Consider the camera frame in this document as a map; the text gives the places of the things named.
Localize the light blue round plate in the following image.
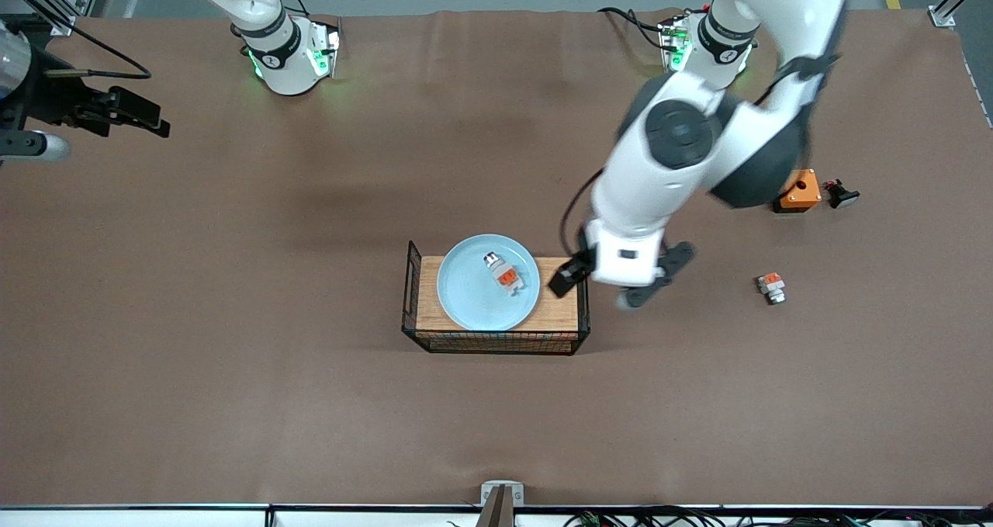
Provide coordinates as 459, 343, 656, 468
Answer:
436, 234, 541, 333

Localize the black push button head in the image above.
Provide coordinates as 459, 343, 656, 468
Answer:
825, 179, 861, 210

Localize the wooden board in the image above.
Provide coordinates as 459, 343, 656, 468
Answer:
416, 256, 580, 334

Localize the brown table cover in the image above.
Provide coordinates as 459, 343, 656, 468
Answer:
0, 7, 993, 509

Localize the black wire basket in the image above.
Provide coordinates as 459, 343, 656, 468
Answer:
401, 240, 592, 356

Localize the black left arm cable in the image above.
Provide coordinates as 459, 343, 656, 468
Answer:
559, 168, 607, 258

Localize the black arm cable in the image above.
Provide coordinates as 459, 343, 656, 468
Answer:
559, 168, 607, 258
0, 0, 153, 80

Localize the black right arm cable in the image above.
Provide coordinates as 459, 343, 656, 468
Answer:
0, 0, 153, 80

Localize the orange button enclosure box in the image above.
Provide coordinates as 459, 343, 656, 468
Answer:
773, 168, 822, 214

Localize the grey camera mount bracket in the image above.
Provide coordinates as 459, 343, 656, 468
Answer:
479, 480, 525, 527

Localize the black base cable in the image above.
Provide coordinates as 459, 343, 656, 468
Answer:
597, 6, 677, 51

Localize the black cable bundle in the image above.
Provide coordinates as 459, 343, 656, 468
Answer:
562, 506, 993, 527

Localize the white table edge rail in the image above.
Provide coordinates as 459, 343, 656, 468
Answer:
0, 504, 993, 527

